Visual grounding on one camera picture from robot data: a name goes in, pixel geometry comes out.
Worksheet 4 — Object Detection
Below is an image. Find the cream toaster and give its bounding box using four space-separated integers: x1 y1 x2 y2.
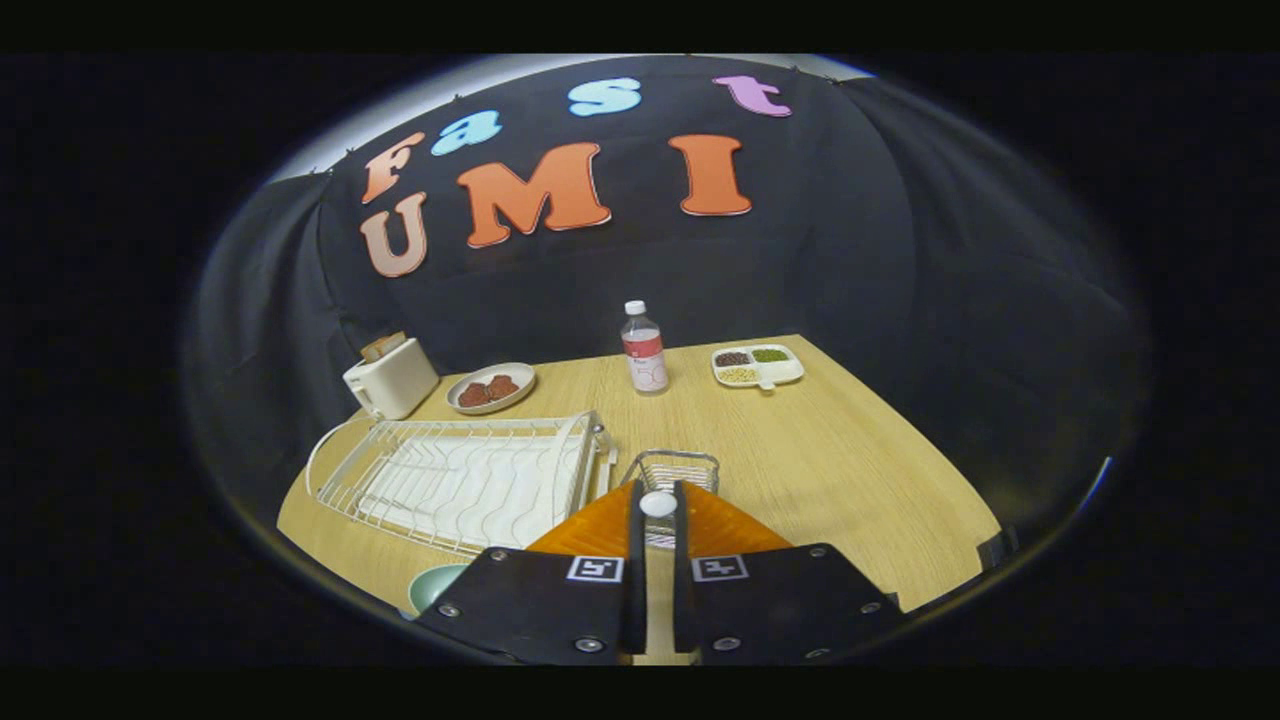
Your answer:
342 337 441 421

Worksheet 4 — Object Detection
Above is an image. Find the small metal mesh basket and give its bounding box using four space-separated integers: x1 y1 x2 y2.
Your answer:
620 450 721 551

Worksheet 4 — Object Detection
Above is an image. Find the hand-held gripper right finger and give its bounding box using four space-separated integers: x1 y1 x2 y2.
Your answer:
672 480 906 667

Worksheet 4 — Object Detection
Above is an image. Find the white divided snack tray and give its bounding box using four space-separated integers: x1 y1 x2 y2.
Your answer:
711 344 805 391

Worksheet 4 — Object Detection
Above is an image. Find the black table clamp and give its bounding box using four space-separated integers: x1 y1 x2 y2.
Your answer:
975 527 1019 571

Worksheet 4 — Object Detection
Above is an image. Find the white wire dish rack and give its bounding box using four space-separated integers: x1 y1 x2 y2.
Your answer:
305 410 618 558

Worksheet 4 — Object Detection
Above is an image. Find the beige plate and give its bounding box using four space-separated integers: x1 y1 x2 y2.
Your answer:
446 362 537 416

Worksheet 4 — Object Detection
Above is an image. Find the light green plate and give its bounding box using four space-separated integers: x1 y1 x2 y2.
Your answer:
408 563 471 616

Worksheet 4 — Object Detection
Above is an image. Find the clear bottle with red label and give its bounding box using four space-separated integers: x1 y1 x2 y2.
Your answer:
621 300 670 396

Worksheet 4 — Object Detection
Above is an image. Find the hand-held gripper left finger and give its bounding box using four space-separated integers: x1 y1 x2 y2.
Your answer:
415 480 648 667

